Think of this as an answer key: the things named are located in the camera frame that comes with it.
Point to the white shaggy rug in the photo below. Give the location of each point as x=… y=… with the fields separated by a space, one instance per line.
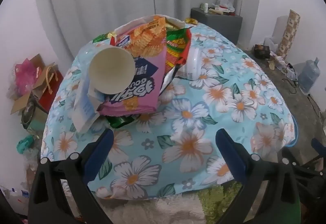
x=158 y=211

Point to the gold candy wrapper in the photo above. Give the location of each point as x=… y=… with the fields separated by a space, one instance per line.
x=111 y=34

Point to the pink orange snack bag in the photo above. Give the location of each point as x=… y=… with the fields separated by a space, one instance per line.
x=142 y=86

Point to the blue water jug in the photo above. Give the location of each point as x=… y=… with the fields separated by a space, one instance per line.
x=308 y=74

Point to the white light blue paper packet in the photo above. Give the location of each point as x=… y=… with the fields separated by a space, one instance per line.
x=82 y=111

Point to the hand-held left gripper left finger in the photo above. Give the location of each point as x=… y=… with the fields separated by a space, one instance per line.
x=99 y=155

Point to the white printed bag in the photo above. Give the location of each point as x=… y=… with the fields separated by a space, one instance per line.
x=279 y=60

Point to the dark green shiny wrapper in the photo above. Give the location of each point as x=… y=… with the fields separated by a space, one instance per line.
x=119 y=122

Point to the red gift bag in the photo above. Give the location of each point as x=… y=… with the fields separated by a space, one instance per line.
x=49 y=97

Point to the green shaggy rug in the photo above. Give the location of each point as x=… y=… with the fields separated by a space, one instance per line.
x=216 y=203

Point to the clear plastic bag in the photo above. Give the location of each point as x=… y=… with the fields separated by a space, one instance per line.
x=270 y=43

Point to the green red snack bag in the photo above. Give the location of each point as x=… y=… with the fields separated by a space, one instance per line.
x=175 y=48

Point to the pink mesh bag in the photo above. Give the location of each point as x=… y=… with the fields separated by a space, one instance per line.
x=24 y=73

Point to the clear plastic container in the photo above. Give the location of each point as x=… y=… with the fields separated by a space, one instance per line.
x=194 y=60

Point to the floral light blue tablecloth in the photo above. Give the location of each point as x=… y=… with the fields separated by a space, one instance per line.
x=193 y=122

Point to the green box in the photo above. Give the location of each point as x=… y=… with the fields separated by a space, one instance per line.
x=38 y=122

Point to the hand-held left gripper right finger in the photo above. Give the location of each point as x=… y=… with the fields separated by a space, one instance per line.
x=230 y=155

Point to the white plastic bag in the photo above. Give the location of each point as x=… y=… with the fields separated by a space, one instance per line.
x=226 y=2

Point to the crumpled gold wrapper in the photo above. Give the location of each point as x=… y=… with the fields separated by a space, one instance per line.
x=191 y=20

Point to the small green wrapper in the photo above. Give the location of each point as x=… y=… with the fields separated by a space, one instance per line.
x=99 y=38

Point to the cream flat box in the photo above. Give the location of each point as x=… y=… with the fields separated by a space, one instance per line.
x=216 y=10

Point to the teal plastic item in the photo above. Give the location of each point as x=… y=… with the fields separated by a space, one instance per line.
x=25 y=143

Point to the metal pot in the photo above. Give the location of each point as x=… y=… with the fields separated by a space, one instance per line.
x=28 y=114

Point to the dark square box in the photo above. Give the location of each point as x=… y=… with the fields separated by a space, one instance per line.
x=261 y=51

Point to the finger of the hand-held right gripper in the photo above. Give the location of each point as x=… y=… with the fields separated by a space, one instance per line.
x=318 y=148

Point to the grey cabinet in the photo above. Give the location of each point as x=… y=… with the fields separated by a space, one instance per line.
x=216 y=25

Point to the brown cardboard box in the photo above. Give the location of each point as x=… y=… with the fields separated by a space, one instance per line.
x=20 y=104

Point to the white paper cup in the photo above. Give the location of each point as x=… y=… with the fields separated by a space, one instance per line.
x=112 y=68

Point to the small white bottle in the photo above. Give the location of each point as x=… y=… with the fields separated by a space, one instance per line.
x=206 y=7

